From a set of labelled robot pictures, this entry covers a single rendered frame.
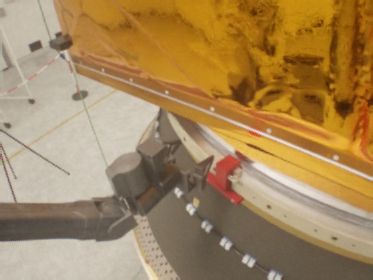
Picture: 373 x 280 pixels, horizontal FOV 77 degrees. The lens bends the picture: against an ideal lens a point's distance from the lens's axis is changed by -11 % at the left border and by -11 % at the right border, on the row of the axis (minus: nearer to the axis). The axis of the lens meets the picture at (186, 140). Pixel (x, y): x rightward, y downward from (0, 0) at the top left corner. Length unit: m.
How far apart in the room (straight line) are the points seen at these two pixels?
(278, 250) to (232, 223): 0.15
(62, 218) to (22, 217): 0.06
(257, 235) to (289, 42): 0.49
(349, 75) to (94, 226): 0.49
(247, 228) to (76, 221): 0.45
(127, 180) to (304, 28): 0.38
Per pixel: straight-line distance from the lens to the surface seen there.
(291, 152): 0.62
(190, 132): 0.76
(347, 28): 0.44
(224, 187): 0.66
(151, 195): 0.51
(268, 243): 0.73
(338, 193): 0.61
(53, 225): 0.47
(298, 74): 0.47
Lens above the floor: 2.19
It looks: 41 degrees down
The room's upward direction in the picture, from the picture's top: 5 degrees counter-clockwise
